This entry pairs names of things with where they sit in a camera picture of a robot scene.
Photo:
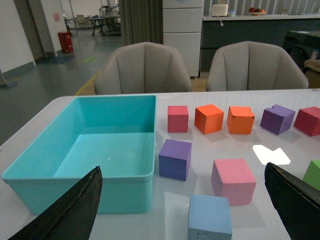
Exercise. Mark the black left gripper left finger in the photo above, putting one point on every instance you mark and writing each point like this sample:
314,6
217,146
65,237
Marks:
72,216

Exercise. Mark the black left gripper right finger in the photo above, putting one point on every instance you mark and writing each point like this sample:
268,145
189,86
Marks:
296,202

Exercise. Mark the green foam block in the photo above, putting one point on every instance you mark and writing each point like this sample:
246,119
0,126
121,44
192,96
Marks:
312,174

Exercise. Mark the pink foam block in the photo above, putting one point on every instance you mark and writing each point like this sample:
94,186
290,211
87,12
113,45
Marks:
233,179

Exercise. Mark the red foam block right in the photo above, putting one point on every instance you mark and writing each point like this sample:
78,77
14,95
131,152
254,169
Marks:
308,121

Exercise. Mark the chipped purple foam block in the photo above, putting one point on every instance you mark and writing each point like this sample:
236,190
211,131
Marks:
277,119

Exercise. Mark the light blue foam block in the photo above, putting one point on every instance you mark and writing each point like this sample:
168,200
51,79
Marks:
209,218

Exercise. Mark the teal plastic bin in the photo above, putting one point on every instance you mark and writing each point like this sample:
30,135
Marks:
115,133

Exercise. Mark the chipped orange foam block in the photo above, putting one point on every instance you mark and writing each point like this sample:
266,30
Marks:
240,120

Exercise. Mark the purple foam block near bin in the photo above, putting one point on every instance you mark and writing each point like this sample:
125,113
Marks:
174,159

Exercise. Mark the small red foam block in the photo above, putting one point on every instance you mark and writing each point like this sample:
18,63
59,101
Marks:
177,118

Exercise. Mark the right beige chair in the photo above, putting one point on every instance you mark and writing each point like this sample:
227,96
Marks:
249,65

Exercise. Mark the beige chair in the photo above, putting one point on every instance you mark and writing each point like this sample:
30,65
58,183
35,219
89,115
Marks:
249,65
141,68

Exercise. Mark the left beige chair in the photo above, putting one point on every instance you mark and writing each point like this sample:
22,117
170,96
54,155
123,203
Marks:
141,68

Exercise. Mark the dark grey counter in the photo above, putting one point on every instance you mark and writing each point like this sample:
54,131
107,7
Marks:
299,37

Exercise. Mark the red box on floor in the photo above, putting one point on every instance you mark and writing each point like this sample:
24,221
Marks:
65,41

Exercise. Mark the fruit bowl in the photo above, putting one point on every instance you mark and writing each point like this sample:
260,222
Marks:
257,11

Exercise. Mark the grey curtain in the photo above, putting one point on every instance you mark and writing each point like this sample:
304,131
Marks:
141,21

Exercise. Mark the white appliance on counter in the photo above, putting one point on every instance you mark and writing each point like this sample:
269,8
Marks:
219,10

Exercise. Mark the white drawer cabinet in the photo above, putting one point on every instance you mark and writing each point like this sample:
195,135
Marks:
182,29

